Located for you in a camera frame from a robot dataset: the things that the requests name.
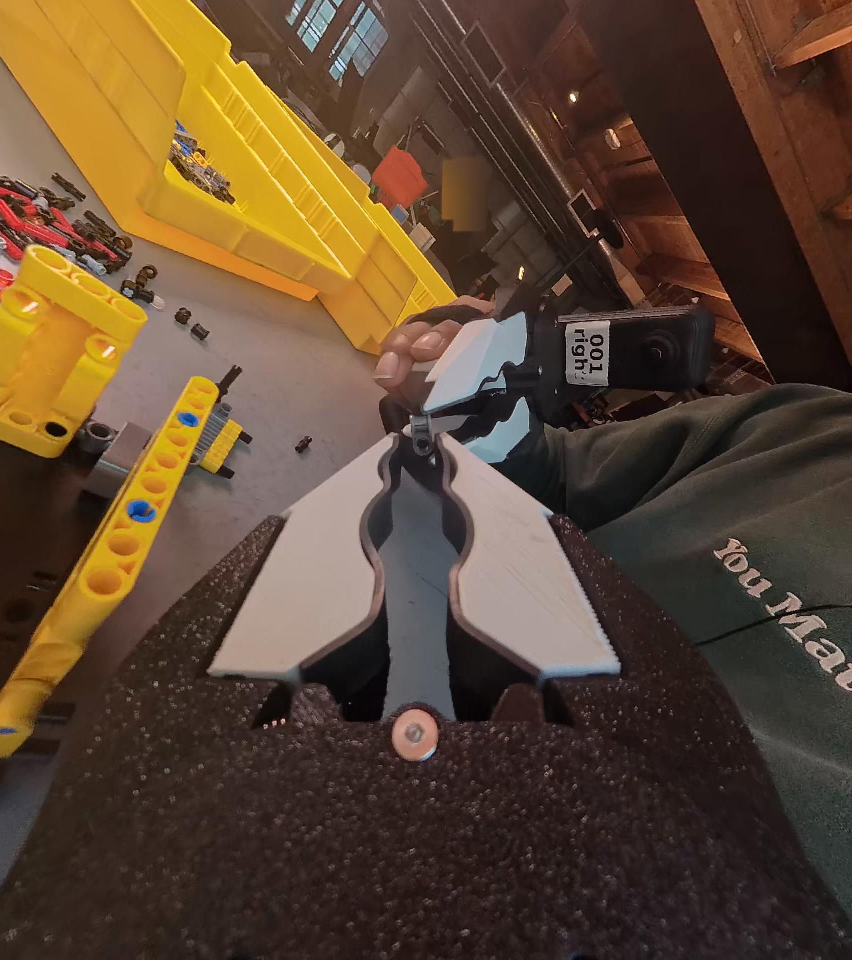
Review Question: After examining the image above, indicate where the heap of grey blue lego parts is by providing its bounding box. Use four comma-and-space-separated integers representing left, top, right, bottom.
167, 120, 238, 207

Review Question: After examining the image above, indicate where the dark framed window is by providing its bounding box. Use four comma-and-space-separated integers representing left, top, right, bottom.
283, 0, 389, 84

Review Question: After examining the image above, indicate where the pile of small lego pieces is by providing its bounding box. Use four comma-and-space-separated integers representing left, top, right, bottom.
0, 161, 164, 324

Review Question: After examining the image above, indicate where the person's green hoodie torso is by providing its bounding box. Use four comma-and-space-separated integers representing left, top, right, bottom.
583, 384, 852, 960

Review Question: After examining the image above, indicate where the yellow lego robot model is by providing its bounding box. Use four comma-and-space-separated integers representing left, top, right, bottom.
0, 243, 220, 826

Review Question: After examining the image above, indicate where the orange fabric item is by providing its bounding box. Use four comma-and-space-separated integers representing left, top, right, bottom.
372, 144, 430, 211

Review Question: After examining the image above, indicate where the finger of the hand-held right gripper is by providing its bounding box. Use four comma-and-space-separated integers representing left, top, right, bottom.
420, 312, 530, 415
435, 388, 541, 464

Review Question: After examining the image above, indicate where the person's right hand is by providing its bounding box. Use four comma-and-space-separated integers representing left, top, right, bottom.
373, 318, 468, 393

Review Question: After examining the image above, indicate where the grey ribbed lego subassembly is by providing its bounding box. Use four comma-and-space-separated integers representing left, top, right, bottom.
197, 366, 254, 481

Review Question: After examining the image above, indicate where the person's right forearm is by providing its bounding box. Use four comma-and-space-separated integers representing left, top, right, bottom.
497, 397, 734, 534

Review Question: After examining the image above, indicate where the yellow divided parts bin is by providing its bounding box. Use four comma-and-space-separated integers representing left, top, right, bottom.
0, 0, 457, 354

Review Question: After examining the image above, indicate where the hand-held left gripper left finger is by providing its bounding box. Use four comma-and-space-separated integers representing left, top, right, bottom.
207, 433, 400, 684

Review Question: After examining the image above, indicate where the thin black cord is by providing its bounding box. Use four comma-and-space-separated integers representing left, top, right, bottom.
696, 597, 852, 646

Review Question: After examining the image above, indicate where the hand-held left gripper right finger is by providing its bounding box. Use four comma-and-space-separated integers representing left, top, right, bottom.
435, 433, 623, 685

